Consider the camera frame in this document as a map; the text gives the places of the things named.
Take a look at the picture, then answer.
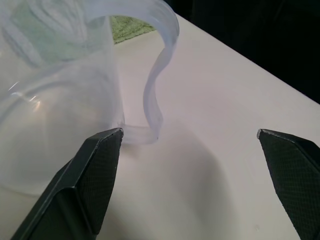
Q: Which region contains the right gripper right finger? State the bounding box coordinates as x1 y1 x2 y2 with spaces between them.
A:
256 128 320 240

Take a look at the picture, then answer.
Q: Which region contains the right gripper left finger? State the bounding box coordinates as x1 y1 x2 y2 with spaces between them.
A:
10 127 124 240

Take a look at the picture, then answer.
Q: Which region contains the empty clear plastic measuring cup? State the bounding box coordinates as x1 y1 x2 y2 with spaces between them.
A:
0 0 181 199

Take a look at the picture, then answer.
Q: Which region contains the green white-edged cloth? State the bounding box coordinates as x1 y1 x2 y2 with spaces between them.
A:
9 0 158 63

